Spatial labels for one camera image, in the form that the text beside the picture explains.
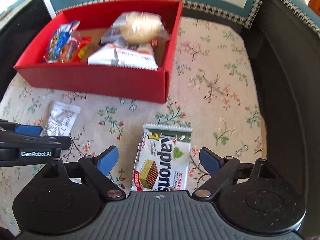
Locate white printed snack packet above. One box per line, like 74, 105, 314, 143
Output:
42, 101, 81, 137

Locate white Kaprons wafer pack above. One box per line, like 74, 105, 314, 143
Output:
131, 124, 192, 191

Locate blue candy snack bag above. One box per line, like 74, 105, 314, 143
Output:
43, 21, 80, 63

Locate round cake clear wrapper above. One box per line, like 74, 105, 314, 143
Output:
60, 36, 92, 63

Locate blue wafer biscuit pack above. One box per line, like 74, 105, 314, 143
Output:
100, 28, 129, 47

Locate clear bread bun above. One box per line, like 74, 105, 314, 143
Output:
112, 11, 170, 44

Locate red cardboard box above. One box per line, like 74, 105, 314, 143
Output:
14, 0, 183, 103

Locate white red snack pack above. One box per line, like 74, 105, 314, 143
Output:
87, 43, 158, 70

